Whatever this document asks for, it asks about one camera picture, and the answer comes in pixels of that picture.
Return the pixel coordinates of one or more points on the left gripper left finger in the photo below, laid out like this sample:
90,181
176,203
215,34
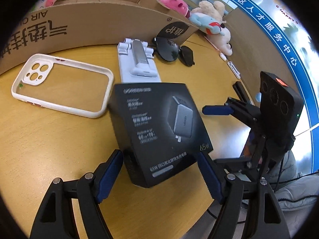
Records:
55,217

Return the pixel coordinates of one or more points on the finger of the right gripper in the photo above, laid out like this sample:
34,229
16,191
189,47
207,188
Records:
217,110

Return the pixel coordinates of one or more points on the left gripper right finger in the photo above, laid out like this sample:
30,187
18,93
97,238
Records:
264,217

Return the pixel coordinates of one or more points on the black charger box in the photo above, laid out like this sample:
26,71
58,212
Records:
158,128

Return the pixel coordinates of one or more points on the black sunglasses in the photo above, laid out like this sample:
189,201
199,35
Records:
169,51

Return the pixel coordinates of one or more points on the large white phone stand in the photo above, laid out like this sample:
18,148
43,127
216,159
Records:
136,62

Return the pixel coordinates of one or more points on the grey jacket sleeve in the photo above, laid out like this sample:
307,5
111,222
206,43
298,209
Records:
293,190

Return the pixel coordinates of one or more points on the white earbuds case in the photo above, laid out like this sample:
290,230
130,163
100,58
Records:
223,57

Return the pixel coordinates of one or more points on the white dog plush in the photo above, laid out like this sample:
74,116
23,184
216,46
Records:
222,42

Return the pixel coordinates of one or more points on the pink transparent pen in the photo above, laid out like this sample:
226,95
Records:
212,44

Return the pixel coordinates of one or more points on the blue dolphin plush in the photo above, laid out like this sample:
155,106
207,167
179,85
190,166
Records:
206,24

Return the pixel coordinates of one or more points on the cream bunny plush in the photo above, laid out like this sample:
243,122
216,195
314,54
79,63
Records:
215,10

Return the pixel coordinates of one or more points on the pink bear plush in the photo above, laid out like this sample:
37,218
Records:
179,6

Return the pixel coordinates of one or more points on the white phone case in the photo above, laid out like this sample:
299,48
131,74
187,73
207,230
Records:
64,85

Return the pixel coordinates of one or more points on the brown cardboard box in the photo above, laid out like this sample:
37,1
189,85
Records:
75,23

